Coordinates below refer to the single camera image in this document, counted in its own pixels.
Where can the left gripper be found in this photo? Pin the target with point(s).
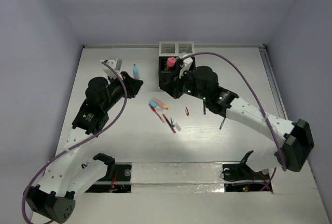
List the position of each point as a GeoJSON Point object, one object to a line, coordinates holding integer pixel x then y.
{"type": "Point", "coordinates": [132, 85]}

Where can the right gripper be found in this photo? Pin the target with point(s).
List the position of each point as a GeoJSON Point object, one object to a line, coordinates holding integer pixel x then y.
{"type": "Point", "coordinates": [173, 87]}

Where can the blue highlighter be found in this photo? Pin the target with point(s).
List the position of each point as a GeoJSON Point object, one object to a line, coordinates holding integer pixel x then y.
{"type": "Point", "coordinates": [136, 74]}

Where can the purple ink pen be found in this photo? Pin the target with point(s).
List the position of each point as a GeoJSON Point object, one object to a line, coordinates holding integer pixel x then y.
{"type": "Point", "coordinates": [204, 107]}

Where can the blue highlighter cap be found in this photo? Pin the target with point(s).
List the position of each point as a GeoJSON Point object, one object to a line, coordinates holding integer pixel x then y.
{"type": "Point", "coordinates": [153, 103]}

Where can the orange highlighter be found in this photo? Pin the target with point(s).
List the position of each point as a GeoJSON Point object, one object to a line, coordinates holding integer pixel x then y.
{"type": "Point", "coordinates": [160, 103]}

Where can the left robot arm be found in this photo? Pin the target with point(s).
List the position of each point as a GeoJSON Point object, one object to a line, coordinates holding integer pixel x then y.
{"type": "Point", "coordinates": [73, 171]}

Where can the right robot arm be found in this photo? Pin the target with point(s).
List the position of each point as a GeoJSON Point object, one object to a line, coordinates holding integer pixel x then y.
{"type": "Point", "coordinates": [293, 140]}

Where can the black slotted organizer box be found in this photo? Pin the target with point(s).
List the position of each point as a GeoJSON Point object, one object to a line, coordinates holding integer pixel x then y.
{"type": "Point", "coordinates": [162, 73]}

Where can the pink capped marker bundle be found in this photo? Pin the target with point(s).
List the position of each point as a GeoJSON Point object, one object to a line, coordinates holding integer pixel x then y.
{"type": "Point", "coordinates": [170, 63]}

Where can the white slotted organizer box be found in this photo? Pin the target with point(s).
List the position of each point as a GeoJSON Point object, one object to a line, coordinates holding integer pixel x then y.
{"type": "Point", "coordinates": [174, 48]}

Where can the dark red gel pen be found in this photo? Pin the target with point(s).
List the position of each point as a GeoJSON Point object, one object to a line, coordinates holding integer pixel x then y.
{"type": "Point", "coordinates": [169, 123]}

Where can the clear cap near pens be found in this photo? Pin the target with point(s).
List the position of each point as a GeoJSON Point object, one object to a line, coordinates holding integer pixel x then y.
{"type": "Point", "coordinates": [177, 127]}

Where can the blue ballpoint pen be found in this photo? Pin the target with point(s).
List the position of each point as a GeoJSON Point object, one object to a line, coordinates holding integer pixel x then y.
{"type": "Point", "coordinates": [222, 123]}

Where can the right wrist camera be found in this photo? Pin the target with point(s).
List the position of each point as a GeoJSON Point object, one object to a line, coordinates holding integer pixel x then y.
{"type": "Point", "coordinates": [184, 62]}

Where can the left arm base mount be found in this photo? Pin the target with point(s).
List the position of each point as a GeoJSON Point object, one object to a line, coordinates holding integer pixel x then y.
{"type": "Point", "coordinates": [120, 182]}

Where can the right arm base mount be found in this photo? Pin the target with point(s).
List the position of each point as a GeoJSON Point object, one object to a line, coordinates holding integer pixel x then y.
{"type": "Point", "coordinates": [239, 177]}

